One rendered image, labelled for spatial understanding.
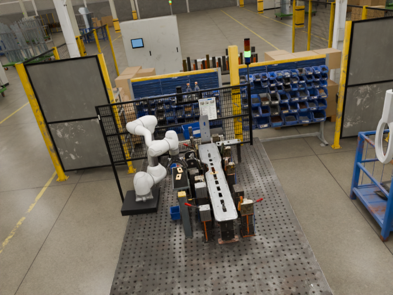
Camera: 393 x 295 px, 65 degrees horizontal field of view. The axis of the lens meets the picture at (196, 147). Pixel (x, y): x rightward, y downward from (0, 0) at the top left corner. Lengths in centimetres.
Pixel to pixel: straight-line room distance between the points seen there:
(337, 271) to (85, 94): 402
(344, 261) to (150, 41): 769
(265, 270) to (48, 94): 400
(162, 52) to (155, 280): 772
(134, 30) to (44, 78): 483
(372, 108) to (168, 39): 594
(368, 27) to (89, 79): 406
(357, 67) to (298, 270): 349
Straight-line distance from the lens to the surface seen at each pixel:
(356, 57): 525
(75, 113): 519
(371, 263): 377
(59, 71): 505
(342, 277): 356
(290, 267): 263
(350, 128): 566
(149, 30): 950
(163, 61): 959
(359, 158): 419
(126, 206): 331
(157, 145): 252
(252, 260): 265
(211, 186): 293
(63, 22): 701
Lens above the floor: 267
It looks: 27 degrees down
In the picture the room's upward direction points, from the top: 8 degrees counter-clockwise
